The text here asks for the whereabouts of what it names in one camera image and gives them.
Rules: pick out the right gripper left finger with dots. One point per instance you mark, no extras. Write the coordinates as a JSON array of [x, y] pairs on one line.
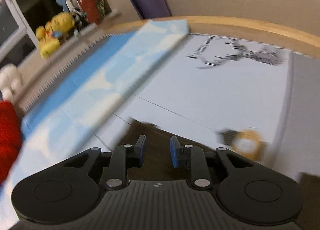
[[109, 169]]

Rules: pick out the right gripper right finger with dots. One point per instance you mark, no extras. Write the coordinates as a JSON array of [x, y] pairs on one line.
[[206, 168]]

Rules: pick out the olive green corduroy pants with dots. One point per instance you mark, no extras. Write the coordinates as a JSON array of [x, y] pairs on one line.
[[158, 166]]

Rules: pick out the blue cloud pattern blanket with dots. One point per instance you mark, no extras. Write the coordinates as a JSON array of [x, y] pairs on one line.
[[77, 103]]

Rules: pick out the red knitted garment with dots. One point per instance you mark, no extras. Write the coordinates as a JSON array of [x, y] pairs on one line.
[[10, 138]]

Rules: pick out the white plush toy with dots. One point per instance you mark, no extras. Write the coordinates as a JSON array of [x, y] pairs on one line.
[[11, 82]]

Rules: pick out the yellow plush toy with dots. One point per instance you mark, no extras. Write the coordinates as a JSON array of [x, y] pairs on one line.
[[50, 35]]

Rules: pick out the purple rolled mat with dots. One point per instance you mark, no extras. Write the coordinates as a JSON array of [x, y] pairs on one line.
[[149, 9]]

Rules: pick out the wooden bed frame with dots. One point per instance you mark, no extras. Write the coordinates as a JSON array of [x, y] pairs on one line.
[[253, 30]]

